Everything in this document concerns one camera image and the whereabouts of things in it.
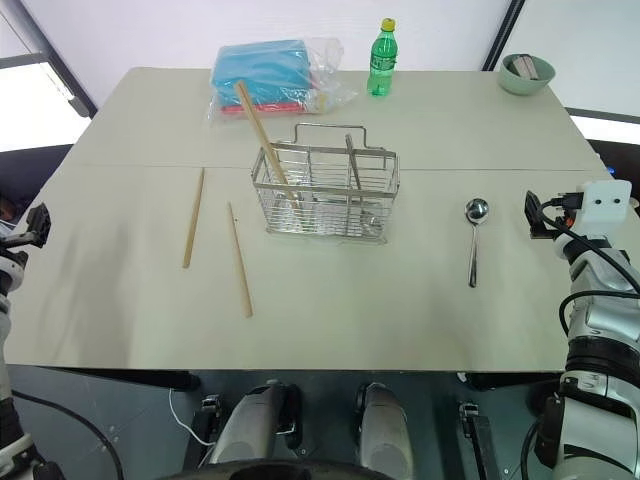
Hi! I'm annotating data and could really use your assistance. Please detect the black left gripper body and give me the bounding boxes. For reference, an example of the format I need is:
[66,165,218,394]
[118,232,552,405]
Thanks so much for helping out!
[14,227,50,250]

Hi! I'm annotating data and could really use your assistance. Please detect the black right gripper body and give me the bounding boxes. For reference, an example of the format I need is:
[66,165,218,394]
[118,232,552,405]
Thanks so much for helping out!
[529,213,565,241]

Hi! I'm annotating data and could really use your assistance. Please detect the silver metal spoon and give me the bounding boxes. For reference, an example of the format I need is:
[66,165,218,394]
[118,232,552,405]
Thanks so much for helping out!
[464,197,491,289]

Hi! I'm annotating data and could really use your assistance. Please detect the dark device with blue light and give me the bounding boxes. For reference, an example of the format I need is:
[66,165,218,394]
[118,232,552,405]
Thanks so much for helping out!
[587,137,640,177]

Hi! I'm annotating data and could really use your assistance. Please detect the pale green bowl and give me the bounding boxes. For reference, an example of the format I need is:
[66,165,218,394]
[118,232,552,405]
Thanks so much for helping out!
[497,52,558,97]

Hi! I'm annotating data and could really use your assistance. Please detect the pinkish blocks in bowl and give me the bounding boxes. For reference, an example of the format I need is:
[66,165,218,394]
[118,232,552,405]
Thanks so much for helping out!
[509,54,543,80]

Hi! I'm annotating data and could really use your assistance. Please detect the wooden chopstick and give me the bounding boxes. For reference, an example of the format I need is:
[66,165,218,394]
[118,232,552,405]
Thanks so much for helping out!
[234,81,303,210]
[227,201,255,319]
[181,167,207,270]

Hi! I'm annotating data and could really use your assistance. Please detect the green plastic soda bottle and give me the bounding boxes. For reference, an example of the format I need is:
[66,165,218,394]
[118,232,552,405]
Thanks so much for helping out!
[366,17,398,98]

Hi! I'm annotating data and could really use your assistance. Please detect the grey rounded robot leg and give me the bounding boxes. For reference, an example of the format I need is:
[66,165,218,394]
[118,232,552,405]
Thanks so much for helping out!
[355,382,415,474]
[207,383,303,466]

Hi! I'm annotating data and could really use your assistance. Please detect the clear bag of blue cloths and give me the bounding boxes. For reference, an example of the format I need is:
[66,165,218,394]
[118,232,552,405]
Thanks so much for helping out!
[204,36,360,127]

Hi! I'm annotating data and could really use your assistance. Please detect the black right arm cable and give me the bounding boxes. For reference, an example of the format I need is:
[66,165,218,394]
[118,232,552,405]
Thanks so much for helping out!
[539,197,640,346]

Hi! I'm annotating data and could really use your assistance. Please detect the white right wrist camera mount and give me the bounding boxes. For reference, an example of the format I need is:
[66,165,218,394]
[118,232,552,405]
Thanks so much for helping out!
[578,179,633,225]

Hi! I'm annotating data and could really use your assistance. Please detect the dark slanted frame pole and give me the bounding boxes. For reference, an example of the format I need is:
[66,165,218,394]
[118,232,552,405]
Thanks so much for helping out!
[13,0,99,120]
[481,0,527,72]

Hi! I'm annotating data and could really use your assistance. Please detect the silver wire cutlery basket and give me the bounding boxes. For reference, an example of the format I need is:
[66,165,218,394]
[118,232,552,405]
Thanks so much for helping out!
[251,123,402,247]

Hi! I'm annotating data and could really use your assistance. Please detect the black floor cable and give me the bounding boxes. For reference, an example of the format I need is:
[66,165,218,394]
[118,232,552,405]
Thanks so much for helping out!
[10,389,124,480]

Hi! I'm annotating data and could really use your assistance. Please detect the thin white floor cable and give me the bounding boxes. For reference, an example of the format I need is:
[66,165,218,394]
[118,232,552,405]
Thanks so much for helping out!
[168,387,215,447]

